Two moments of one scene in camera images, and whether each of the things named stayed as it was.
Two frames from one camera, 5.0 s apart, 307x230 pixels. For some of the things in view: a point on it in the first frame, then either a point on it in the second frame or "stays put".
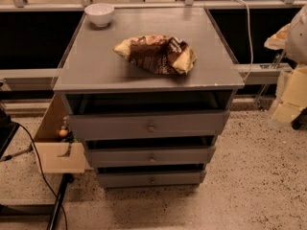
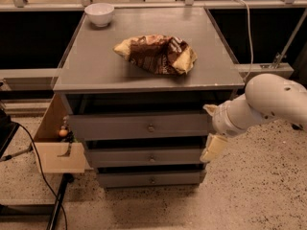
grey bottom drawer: [127, 179] stays put
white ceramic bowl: [100, 13] stays put
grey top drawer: [148, 124] stays put
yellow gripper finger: [277, 40] → [210, 108]
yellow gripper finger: [294, 96] → [214, 146]
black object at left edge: [8, 131] stays put
